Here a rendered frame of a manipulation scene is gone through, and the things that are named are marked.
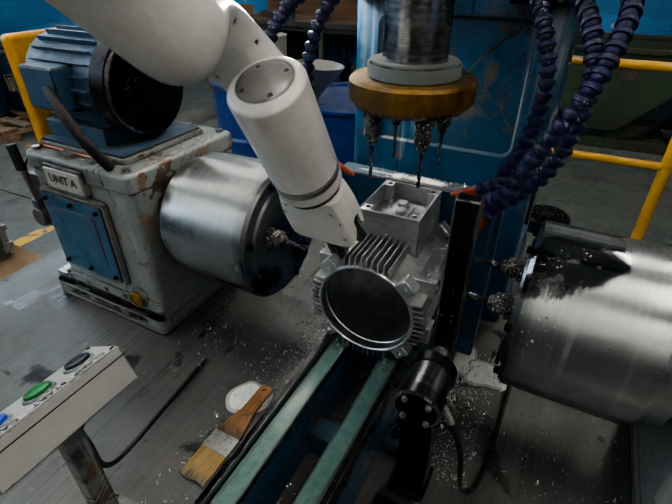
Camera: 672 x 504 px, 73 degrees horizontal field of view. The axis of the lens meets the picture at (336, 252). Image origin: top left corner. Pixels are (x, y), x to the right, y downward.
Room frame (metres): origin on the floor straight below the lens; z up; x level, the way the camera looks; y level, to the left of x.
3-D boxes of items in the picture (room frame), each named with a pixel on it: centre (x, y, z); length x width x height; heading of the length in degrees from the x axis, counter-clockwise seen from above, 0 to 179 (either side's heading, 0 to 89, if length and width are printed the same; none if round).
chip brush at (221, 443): (0.48, 0.17, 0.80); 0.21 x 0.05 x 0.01; 152
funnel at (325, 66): (2.28, 0.08, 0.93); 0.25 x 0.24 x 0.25; 154
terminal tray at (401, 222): (0.67, -0.11, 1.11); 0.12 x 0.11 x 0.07; 153
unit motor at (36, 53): (0.90, 0.49, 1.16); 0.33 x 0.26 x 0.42; 62
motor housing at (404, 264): (0.63, -0.09, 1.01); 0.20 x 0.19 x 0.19; 153
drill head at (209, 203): (0.80, 0.22, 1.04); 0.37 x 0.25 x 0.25; 62
